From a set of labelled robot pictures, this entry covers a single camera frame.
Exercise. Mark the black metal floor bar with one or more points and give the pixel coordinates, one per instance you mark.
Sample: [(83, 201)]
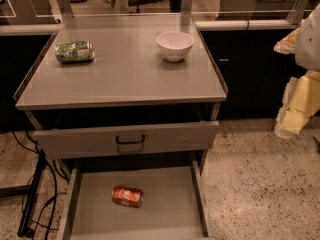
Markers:
[(29, 191)]

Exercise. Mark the red coke can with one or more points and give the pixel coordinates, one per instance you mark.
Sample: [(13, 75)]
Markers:
[(127, 196)]

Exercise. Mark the white ceramic bowl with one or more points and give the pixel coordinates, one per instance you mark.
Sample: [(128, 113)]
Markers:
[(175, 45)]

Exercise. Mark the grey top drawer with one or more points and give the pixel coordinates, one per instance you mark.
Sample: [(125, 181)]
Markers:
[(101, 141)]

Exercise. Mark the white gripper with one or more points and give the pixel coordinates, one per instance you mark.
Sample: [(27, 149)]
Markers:
[(309, 45)]

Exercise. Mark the green soda can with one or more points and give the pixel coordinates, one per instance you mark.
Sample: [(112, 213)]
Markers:
[(74, 51)]

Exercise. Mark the black drawer handle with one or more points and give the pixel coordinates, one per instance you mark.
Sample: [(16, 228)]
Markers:
[(130, 140)]

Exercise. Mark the open grey middle drawer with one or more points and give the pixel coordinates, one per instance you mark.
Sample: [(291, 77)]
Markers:
[(153, 203)]

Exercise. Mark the grey cabinet with counter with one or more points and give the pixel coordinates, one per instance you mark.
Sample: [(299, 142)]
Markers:
[(129, 82)]

